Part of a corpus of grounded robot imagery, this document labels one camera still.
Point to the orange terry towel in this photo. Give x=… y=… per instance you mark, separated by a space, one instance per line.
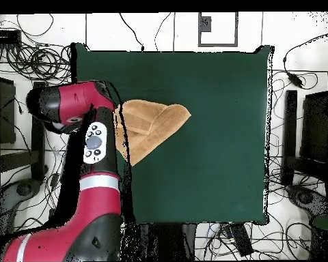
x=153 y=122

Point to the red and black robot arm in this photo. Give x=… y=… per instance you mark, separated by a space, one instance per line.
x=98 y=202

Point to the dark green tablecloth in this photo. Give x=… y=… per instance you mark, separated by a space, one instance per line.
x=207 y=163

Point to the black power adapter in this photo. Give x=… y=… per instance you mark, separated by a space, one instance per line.
x=294 y=79
x=54 y=180

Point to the black power brick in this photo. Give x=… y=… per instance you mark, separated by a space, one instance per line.
x=242 y=240

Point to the black stand bar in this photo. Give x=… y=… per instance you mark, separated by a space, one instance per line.
x=38 y=152
x=289 y=122

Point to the black box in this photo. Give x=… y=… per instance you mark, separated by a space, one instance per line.
x=2 y=114
x=315 y=128

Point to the black power strip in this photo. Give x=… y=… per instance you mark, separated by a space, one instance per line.
x=4 y=36

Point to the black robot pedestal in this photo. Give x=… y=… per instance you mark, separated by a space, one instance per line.
x=166 y=243

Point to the grey square frame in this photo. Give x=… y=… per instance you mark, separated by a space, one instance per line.
x=218 y=44

